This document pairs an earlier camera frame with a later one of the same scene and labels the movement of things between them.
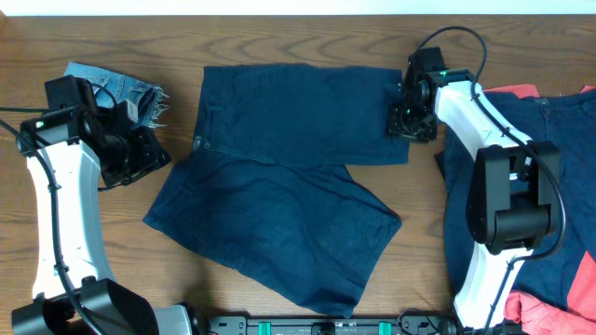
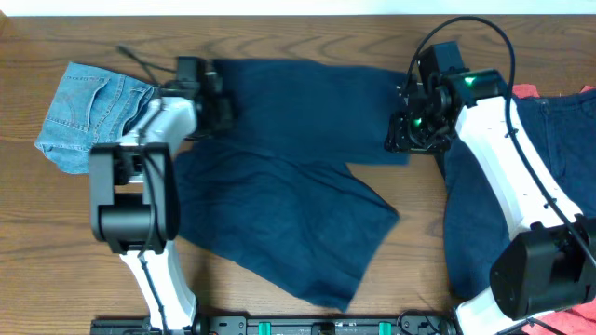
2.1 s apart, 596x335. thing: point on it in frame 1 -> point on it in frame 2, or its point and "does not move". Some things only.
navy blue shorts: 268,195 does not move
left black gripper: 150,155 -> 224,110
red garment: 532,314 does not move
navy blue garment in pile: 567,120 does not move
